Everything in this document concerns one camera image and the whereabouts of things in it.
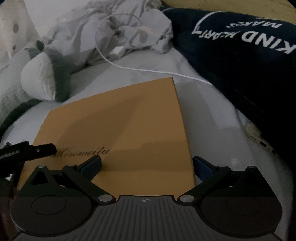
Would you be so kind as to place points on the grey crumpled duvet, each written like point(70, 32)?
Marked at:
point(87, 30)

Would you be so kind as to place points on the wooden headboard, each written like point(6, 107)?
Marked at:
point(231, 5)

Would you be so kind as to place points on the orange cardboard box lid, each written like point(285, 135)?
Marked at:
point(129, 125)

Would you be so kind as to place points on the large grey backrest pillow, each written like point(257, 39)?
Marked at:
point(44, 76)

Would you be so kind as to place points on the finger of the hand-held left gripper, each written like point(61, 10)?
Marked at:
point(44, 151)

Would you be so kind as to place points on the white power strip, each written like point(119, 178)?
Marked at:
point(259, 136)

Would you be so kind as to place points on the navy cloth with white print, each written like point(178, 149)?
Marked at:
point(242, 69)

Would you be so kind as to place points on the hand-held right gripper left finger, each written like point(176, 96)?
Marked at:
point(92, 166)

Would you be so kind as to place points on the white charger plug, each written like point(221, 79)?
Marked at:
point(117, 51)

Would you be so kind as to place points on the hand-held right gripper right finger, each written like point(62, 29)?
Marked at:
point(202, 168)

